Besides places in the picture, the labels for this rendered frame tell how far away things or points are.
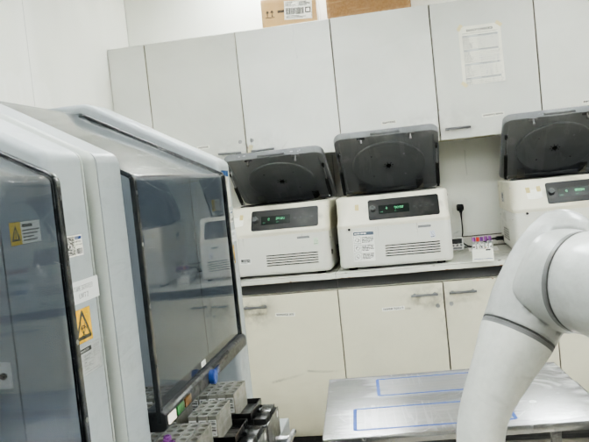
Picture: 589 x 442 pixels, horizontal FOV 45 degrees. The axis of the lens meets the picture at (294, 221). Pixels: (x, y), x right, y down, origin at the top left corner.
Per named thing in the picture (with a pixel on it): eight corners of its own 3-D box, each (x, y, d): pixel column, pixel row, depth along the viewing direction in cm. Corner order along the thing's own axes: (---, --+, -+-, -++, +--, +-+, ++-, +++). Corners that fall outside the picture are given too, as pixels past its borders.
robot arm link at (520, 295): (458, 305, 100) (524, 318, 87) (512, 193, 103) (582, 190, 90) (524, 345, 104) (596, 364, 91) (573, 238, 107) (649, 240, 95)
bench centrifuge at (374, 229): (340, 272, 354) (326, 132, 350) (350, 257, 415) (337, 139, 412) (455, 262, 345) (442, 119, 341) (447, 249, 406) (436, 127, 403)
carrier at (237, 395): (239, 403, 181) (237, 381, 181) (247, 403, 181) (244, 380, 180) (227, 419, 170) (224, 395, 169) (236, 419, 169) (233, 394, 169)
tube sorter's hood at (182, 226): (-103, 445, 130) (-150, 95, 127) (58, 359, 190) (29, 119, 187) (166, 432, 122) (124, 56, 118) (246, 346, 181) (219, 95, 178)
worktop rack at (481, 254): (494, 260, 337) (493, 247, 337) (472, 262, 340) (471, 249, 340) (493, 253, 366) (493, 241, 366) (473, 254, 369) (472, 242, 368)
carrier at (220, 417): (223, 424, 166) (221, 399, 166) (232, 424, 166) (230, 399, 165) (209, 444, 155) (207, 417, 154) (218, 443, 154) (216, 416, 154)
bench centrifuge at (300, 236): (224, 281, 365) (210, 155, 361) (254, 265, 425) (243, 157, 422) (332, 273, 354) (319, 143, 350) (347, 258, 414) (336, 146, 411)
